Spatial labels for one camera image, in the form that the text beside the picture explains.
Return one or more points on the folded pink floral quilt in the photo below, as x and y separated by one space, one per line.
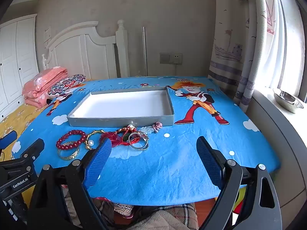
40 83

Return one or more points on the small pink rose ornament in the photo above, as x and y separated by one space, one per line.
157 125

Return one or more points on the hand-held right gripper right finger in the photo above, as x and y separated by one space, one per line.
211 163

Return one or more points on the white wardrobe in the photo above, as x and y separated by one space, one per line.
14 60

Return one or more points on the metal bowl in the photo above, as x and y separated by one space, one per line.
286 100

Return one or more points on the silver bangle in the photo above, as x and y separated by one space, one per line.
144 148
130 140

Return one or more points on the red fabric rose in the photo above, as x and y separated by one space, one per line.
112 137

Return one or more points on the yellow floral bed sheet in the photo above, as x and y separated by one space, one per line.
16 117

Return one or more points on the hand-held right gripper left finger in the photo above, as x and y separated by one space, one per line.
98 163

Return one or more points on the plaid cloth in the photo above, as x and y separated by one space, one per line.
168 215

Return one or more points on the ship printed curtain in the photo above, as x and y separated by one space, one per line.
227 28

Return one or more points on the white wooden headboard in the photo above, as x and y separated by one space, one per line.
79 50

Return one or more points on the grey wall socket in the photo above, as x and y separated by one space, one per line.
177 58

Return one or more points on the grey wall switch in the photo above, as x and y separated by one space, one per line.
165 58

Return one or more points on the white pipe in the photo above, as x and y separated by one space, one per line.
255 40

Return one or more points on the gold bangle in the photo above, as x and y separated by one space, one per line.
68 158

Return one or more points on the white sheer curtain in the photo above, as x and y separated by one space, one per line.
280 52

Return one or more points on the metal pole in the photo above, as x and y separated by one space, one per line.
144 52

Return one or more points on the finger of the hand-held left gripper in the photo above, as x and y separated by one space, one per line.
33 148
8 139

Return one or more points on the grey cardboard tray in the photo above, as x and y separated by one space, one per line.
120 105

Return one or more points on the grey window sill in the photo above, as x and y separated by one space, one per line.
275 124

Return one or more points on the mandala patterned pillow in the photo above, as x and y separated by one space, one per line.
64 83

